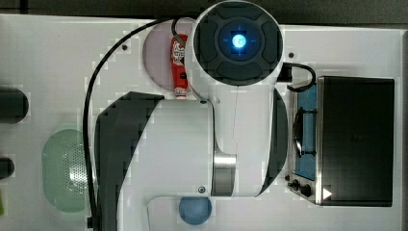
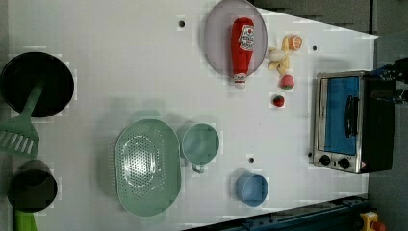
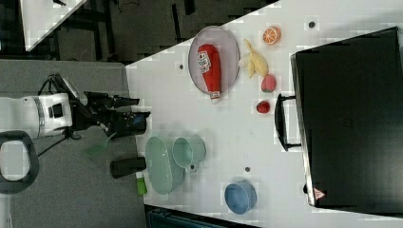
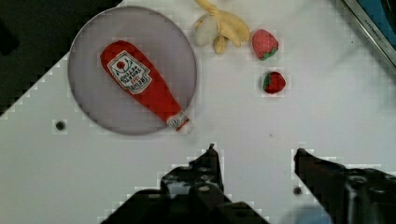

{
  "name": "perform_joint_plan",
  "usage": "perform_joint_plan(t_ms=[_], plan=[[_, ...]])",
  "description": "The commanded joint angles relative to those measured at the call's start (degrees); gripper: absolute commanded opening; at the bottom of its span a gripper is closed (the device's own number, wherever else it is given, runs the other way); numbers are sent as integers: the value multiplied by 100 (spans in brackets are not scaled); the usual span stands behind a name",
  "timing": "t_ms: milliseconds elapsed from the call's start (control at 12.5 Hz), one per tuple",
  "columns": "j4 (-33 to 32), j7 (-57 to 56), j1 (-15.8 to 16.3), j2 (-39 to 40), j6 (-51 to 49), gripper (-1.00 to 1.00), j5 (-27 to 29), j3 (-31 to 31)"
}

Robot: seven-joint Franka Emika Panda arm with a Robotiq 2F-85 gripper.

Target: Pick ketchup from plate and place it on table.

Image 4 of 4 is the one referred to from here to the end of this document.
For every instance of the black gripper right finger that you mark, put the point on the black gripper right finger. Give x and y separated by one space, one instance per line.
349 196

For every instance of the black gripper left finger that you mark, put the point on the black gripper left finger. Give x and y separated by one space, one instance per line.
191 194

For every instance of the red plush ketchup bottle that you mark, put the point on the red plush ketchup bottle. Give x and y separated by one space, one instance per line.
131 69

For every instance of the grey round plate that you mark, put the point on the grey round plate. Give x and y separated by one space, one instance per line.
100 97

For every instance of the dark red plush strawberry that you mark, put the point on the dark red plush strawberry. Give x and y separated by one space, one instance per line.
273 83

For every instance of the light pink plush strawberry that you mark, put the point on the light pink plush strawberry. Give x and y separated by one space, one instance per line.
264 44

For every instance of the yellow plush banana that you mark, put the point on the yellow plush banana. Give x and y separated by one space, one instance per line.
219 27

